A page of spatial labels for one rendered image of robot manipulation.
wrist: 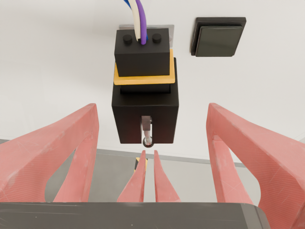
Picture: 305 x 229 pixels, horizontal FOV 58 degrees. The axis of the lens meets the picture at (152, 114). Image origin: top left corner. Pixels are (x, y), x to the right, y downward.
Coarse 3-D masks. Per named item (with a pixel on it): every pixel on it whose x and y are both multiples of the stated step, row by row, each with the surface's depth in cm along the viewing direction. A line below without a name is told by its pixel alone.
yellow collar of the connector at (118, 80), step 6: (114, 72) 17; (174, 72) 16; (114, 78) 16; (120, 78) 16; (126, 78) 16; (132, 78) 16; (138, 78) 16; (144, 78) 16; (150, 78) 16; (156, 78) 16; (162, 78) 16; (168, 78) 16; (174, 78) 16; (120, 84) 16; (126, 84) 16; (132, 84) 16
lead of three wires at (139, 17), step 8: (128, 0) 13; (136, 0) 13; (136, 8) 13; (136, 16) 14; (144, 16) 14; (136, 24) 14; (144, 24) 14; (136, 32) 15; (144, 32) 14; (144, 40) 15
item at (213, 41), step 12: (204, 24) 22; (216, 24) 22; (228, 24) 22; (240, 24) 22; (204, 36) 23; (216, 36) 23; (228, 36) 23; (240, 36) 23; (192, 48) 24; (204, 48) 24; (216, 48) 24; (228, 48) 24
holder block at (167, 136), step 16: (176, 64) 19; (176, 80) 18; (112, 96) 17; (128, 96) 17; (144, 96) 17; (160, 96) 17; (176, 96) 17; (128, 112) 17; (144, 112) 17; (160, 112) 17; (176, 112) 17; (128, 128) 19; (160, 128) 19
